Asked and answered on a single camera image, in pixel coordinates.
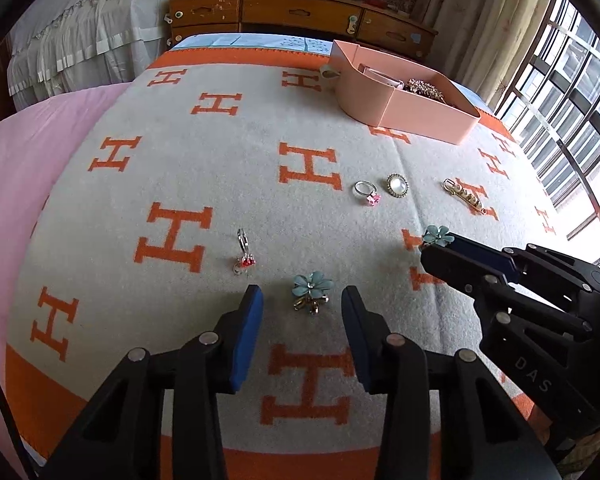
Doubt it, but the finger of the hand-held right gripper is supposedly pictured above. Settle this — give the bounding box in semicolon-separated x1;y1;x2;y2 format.
420;244;595;342
449;233;600;312

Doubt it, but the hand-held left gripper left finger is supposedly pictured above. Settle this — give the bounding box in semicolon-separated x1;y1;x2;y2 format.
40;284;265;480

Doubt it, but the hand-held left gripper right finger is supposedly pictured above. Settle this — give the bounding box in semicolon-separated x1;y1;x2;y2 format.
341;285;563;480

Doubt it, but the blue flower earring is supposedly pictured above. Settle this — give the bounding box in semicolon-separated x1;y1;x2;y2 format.
422;225;455;250
292;271;335;315

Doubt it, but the pink plastic box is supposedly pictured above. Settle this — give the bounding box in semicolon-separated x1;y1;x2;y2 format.
327;39;482;145

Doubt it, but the rhinestone hair comb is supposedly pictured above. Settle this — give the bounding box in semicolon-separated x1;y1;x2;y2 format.
405;77;456;107

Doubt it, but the gold pearl pin brooch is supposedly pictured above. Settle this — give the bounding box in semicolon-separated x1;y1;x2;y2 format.
441;177;488;216

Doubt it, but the red stone earring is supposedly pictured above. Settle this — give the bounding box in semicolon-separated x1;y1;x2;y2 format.
232;227;257;275

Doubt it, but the orange patterned blanket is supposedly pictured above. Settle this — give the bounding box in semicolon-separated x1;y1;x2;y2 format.
5;47;581;480

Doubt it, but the metal window grille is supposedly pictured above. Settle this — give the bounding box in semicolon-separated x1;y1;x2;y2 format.
490;0;600;266

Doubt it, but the beige curtain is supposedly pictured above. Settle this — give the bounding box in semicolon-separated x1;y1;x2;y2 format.
420;0;556;101

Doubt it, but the pink bed sheet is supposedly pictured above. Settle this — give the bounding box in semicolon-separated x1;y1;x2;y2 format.
0;85;131;480

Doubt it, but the light blue printed cloth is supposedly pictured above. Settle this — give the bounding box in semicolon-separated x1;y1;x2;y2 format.
172;33;336;56

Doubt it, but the wooden desk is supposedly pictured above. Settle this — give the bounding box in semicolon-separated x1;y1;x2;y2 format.
167;0;438;61

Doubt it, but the white lace furniture cover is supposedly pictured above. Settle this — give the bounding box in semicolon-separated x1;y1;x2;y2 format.
7;0;191;111

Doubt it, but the silver ring pink stone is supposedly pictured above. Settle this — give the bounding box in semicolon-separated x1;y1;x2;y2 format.
353;181;382;207

